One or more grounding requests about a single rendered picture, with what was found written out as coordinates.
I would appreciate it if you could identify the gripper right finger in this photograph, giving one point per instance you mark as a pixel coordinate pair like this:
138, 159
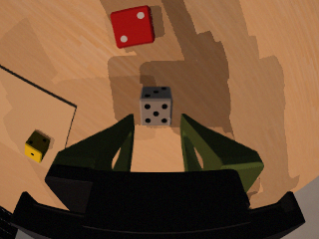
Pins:
217, 152

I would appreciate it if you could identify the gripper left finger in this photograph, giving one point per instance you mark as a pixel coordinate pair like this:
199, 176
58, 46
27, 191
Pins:
98, 150

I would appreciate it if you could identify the red die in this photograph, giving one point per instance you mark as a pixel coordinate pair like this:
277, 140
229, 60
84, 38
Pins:
133, 26

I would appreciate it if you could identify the white die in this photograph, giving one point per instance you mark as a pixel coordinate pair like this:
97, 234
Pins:
156, 106

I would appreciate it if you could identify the yellow die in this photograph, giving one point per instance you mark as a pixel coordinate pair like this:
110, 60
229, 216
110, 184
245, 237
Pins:
36, 146

